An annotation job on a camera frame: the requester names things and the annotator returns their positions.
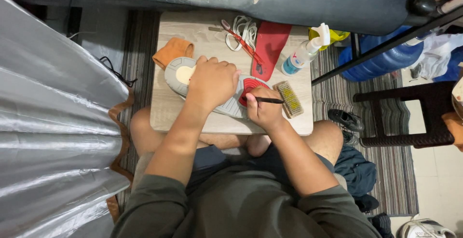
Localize person's right hand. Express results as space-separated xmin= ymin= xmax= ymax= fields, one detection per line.
xmin=245 ymin=86 xmax=285 ymax=132

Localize person's left hand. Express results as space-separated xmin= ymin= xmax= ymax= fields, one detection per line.
xmin=187 ymin=55 xmax=242 ymax=113

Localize thin black pick tool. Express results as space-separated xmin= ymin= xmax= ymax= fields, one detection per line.
xmin=242 ymin=96 xmax=285 ymax=104

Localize grey red-soled sneaker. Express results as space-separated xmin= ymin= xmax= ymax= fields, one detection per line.
xmin=164 ymin=57 xmax=272 ymax=119

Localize wooden scrub brush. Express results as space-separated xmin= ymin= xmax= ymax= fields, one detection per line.
xmin=272 ymin=81 xmax=305 ymax=119

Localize red toothbrush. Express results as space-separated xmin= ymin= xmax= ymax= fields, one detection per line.
xmin=221 ymin=19 xmax=265 ymax=65

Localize orange cloth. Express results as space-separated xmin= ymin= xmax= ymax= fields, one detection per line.
xmin=152 ymin=37 xmax=195 ymax=70

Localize white shoelaces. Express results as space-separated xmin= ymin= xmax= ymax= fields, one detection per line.
xmin=225 ymin=15 xmax=258 ymax=52

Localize red shoe insole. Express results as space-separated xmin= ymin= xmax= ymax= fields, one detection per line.
xmin=251 ymin=21 xmax=292 ymax=82

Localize white spray bottle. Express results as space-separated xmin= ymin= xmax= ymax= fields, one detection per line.
xmin=281 ymin=23 xmax=331 ymax=77

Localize person's dark shorts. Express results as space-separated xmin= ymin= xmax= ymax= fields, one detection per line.
xmin=185 ymin=144 xmax=336 ymax=195

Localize black shoe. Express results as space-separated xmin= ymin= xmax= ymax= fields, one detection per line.
xmin=327 ymin=109 xmax=365 ymax=133

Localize yellow cloth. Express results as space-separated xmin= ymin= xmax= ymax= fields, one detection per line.
xmin=308 ymin=28 xmax=351 ymax=51

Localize dark patterned mattress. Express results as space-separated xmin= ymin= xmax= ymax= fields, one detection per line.
xmin=90 ymin=0 xmax=410 ymax=36

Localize person's olive shirt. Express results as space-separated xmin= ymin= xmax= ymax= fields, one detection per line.
xmin=110 ymin=164 xmax=383 ymax=238

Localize dark blue garment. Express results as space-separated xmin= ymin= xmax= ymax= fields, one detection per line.
xmin=334 ymin=144 xmax=377 ymax=198

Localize blue water jug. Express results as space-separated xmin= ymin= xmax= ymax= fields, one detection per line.
xmin=338 ymin=26 xmax=425 ymax=83

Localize silver fabric cover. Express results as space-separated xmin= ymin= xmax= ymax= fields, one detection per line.
xmin=0 ymin=0 xmax=135 ymax=238

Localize dark wicker stool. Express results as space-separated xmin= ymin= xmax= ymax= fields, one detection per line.
xmin=353 ymin=81 xmax=457 ymax=149

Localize white plastic bag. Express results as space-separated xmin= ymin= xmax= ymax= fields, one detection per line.
xmin=410 ymin=32 xmax=463 ymax=82

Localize white sneaker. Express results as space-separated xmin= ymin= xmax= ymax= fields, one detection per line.
xmin=397 ymin=218 xmax=458 ymax=238

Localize black cable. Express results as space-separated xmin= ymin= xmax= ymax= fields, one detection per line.
xmin=99 ymin=56 xmax=138 ymax=88

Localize black metal bed frame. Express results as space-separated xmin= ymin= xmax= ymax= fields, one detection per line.
xmin=311 ymin=10 xmax=463 ymax=86

